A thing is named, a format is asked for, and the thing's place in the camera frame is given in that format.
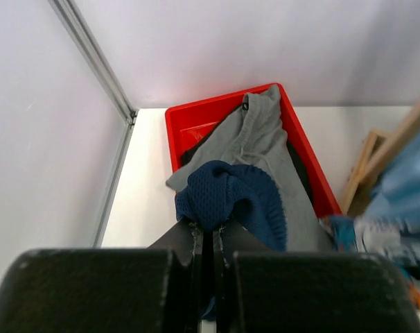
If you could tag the grey shorts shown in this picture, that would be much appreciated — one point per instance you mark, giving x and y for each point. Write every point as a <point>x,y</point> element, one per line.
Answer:
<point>253,134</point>

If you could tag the red plastic bin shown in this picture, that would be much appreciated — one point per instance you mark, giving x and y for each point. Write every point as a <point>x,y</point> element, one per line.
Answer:
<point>187,123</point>

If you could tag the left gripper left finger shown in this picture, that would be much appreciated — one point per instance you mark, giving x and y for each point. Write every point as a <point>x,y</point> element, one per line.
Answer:
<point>94,291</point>

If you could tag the wooden clothes rack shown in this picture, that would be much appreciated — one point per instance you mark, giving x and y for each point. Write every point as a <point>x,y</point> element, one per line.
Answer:
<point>378,150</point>

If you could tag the light blue shorts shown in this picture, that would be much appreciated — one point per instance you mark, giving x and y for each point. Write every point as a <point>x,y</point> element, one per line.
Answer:
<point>396,197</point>

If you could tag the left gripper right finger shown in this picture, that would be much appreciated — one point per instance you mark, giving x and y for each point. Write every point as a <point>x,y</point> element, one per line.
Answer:
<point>274,292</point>

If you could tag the colourful patterned shorts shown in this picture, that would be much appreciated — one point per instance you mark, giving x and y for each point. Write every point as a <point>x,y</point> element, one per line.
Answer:
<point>395,239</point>

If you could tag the navy blue shorts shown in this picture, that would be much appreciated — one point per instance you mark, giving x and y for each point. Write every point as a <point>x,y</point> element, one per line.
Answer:
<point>218,191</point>

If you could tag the black shorts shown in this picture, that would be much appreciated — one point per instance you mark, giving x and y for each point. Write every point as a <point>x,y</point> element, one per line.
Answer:
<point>187,155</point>

